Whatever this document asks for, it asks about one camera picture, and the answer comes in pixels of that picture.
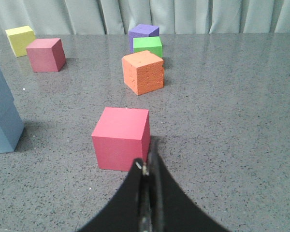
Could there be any purple foam cube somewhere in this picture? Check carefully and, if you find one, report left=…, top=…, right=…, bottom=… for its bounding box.
left=128, top=24, right=160, bottom=53

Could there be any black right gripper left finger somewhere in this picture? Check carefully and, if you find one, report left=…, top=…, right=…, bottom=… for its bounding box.
left=79, top=158, right=143, bottom=232

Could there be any small red foam cube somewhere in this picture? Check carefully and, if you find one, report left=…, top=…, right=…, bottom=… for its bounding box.
left=26, top=38, right=66, bottom=73

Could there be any large red foam cube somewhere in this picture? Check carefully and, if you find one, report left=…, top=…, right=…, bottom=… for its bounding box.
left=91, top=107, right=150, bottom=171

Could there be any grey curtain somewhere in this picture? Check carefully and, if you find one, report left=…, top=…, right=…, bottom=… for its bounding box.
left=0, top=0, right=290, bottom=35

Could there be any yellow foam cube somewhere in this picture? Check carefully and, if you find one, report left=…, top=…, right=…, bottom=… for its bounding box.
left=5, top=26, right=36, bottom=57

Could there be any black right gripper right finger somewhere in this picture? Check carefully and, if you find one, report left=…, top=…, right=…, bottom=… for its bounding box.
left=145, top=139, right=228, bottom=232

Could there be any dented orange foam cube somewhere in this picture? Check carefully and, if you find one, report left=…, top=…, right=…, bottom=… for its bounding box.
left=122, top=50, right=164, bottom=95

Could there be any smooth blue foam cube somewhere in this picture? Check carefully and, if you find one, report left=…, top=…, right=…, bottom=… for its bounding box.
left=0, top=104, right=24, bottom=153

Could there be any green foam cube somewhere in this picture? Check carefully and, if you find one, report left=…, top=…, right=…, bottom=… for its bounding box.
left=133, top=36, right=163, bottom=58

